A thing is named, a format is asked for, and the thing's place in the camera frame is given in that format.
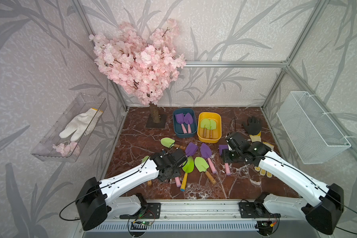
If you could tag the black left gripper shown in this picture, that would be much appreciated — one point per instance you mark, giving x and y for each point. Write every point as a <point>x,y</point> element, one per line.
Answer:
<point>177,173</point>

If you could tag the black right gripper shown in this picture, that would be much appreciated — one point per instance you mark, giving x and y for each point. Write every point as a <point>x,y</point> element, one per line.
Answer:
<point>225,157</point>

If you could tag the green shovel wooden handle front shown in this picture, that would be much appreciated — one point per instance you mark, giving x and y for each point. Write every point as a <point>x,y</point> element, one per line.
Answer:
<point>205,124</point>

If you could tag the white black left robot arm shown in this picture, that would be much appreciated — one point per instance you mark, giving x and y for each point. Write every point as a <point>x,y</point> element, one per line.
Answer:
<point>98,200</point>

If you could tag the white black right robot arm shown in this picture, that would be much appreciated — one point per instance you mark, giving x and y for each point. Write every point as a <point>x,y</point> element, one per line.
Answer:
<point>321,205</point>

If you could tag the yellow storage box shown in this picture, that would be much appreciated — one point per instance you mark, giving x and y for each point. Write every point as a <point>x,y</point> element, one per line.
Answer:
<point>209,127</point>

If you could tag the dark teal storage box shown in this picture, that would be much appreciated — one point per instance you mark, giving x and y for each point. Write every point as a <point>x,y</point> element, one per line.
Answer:
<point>177,127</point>

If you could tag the pink blossoms in box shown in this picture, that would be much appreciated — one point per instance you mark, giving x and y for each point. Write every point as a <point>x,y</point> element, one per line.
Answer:
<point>67,148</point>

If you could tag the yellow dotted work glove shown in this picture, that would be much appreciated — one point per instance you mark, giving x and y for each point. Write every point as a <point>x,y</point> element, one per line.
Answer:
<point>264,172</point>

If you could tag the black rubber glove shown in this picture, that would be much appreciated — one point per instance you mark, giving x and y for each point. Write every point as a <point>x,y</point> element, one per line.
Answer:
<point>253,127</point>

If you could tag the left circuit board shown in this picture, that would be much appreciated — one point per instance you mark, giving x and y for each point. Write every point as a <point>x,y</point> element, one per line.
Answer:
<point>141,225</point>

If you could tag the circuit board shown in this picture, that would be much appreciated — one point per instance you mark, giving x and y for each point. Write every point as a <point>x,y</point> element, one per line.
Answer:
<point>141,225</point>
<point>265,225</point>

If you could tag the right circuit board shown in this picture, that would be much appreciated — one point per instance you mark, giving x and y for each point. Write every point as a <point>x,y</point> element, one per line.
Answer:
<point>265,225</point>

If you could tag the white cotton glove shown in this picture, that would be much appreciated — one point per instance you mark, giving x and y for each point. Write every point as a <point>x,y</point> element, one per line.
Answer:
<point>82,124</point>

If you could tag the pink artificial blossom tree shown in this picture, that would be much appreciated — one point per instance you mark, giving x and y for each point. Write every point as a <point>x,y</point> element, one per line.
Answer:
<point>143,68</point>

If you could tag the green shovel yellow handle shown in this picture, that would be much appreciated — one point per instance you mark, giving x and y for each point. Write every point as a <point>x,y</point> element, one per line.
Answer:
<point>187,168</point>

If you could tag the purple square shovel pink handle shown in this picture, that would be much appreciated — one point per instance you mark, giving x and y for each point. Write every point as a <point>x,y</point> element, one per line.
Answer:
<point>191,149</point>

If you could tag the purple pointed shovel pink handle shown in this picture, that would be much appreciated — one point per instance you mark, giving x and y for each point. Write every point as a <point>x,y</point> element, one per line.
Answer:
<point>207,153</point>

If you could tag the aluminium front rail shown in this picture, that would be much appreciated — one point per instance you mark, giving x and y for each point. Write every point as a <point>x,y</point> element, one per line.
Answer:
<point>196,211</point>

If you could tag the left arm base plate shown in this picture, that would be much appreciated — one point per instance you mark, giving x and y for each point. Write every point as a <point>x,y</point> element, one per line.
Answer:
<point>148,211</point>

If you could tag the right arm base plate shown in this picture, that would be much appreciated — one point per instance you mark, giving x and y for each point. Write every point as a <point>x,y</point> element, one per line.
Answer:
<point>249,210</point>

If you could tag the white wire mesh basket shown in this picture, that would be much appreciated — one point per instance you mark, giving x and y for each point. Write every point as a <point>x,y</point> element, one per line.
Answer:
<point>313,134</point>

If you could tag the clear acrylic wall box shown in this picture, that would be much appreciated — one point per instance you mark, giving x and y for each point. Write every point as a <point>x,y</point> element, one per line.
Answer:
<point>67,138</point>

